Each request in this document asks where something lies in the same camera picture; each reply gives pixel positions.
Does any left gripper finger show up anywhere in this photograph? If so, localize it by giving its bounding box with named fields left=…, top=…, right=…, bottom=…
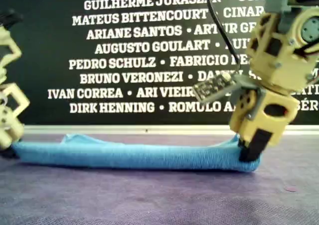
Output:
left=4, top=121, right=24, bottom=158

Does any tan left gripper body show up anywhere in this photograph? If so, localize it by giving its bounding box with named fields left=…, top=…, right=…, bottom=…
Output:
left=0, top=83, right=30, bottom=122

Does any tan right gripper body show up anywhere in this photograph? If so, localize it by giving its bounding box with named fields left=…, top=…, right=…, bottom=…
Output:
left=236, top=88, right=297, bottom=126

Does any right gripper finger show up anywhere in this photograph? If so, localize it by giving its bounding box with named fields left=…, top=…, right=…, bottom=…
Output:
left=229, top=110, right=247, bottom=148
left=239, top=121, right=287, bottom=161

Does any blue microfiber cloth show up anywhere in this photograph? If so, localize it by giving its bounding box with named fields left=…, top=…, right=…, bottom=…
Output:
left=11, top=133, right=261, bottom=173

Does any black banner with white names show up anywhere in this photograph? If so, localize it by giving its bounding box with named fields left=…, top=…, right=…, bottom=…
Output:
left=0, top=0, right=319, bottom=126

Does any purple fabric table mat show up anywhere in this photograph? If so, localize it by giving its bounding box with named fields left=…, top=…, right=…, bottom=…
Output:
left=0, top=134, right=319, bottom=225

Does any black wrist camera circuit board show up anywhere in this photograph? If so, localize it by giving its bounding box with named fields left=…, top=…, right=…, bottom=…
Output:
left=193, top=72, right=266, bottom=122

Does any aluminium frame rail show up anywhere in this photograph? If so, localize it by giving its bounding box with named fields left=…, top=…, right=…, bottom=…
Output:
left=22, top=124, right=319, bottom=136

